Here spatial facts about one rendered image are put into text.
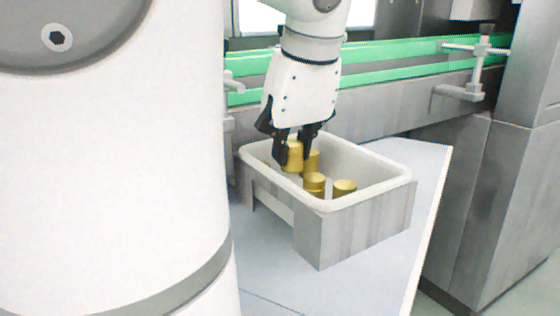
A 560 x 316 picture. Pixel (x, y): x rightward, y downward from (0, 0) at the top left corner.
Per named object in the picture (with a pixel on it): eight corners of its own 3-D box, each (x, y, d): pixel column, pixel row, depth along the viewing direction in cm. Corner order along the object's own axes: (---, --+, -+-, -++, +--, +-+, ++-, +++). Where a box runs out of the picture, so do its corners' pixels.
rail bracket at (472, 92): (433, 110, 97) (449, 21, 87) (495, 126, 84) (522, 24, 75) (422, 113, 94) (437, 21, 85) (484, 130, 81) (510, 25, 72)
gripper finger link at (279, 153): (281, 118, 53) (275, 155, 57) (261, 121, 51) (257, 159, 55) (292, 129, 51) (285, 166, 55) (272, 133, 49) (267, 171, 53)
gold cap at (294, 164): (307, 170, 56) (308, 144, 54) (288, 175, 54) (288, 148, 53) (295, 162, 59) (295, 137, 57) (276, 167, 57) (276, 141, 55)
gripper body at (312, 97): (326, 31, 50) (311, 102, 57) (261, 34, 45) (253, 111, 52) (360, 51, 45) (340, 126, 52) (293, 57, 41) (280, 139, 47)
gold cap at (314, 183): (329, 204, 55) (331, 178, 53) (310, 210, 53) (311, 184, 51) (315, 194, 57) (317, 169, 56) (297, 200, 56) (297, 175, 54)
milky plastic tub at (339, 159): (315, 170, 69) (317, 127, 66) (412, 225, 52) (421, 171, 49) (234, 195, 60) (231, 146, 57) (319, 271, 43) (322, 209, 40)
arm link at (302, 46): (329, 17, 49) (325, 37, 51) (273, 19, 45) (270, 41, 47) (365, 36, 44) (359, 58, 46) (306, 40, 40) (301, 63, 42)
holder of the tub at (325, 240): (298, 163, 73) (299, 126, 70) (409, 228, 52) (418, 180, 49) (221, 185, 65) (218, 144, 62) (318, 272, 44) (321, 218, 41)
